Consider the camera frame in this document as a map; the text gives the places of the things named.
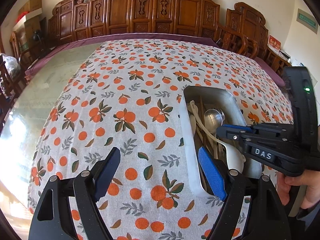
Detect white ceramic soup spoon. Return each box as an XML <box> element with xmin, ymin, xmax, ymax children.
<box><xmin>190</xmin><ymin>100</ymin><xmax>244</xmax><ymax>173</ymax></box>

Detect metal spoon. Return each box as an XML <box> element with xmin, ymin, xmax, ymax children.
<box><xmin>204</xmin><ymin>108</ymin><xmax>225</xmax><ymax>134</ymax></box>

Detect rectangular metal tray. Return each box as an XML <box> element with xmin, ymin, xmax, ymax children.
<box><xmin>179</xmin><ymin>86</ymin><xmax>262</xmax><ymax>198</ymax></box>

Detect brown wooden chopstick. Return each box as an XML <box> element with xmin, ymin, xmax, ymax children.
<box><xmin>199</xmin><ymin>96</ymin><xmax>208</xmax><ymax>149</ymax></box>

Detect person's right hand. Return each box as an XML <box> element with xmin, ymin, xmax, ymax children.
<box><xmin>277</xmin><ymin>170</ymin><xmax>320</xmax><ymax>209</ymax></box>

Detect purple bench cushion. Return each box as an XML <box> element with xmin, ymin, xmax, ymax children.
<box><xmin>24</xmin><ymin>32</ymin><xmax>287</xmax><ymax>88</ymax></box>

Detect wooden armchair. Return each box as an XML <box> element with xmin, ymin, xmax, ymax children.
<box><xmin>214</xmin><ymin>24</ymin><xmax>259</xmax><ymax>59</ymax></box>

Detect red sign card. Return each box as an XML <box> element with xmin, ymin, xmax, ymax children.
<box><xmin>268</xmin><ymin>35</ymin><xmax>281</xmax><ymax>51</ymax></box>

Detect orange print tablecloth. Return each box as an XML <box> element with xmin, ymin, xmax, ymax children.
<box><xmin>28</xmin><ymin>48</ymin><xmax>293</xmax><ymax>239</ymax></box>

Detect dark wooden side chair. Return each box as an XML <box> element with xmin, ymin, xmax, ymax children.
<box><xmin>1</xmin><ymin>55</ymin><xmax>27</xmax><ymax>131</ymax></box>

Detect clear plastic bag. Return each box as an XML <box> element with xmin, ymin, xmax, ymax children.
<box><xmin>1</xmin><ymin>54</ymin><xmax>21</xmax><ymax>79</ymax></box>

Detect stacked cardboard boxes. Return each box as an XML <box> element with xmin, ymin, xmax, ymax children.
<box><xmin>12</xmin><ymin>0</ymin><xmax>42</xmax><ymax>43</ymax></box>

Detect green wall sign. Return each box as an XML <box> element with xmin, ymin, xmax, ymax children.
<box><xmin>296</xmin><ymin>9</ymin><xmax>318</xmax><ymax>34</ymax></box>

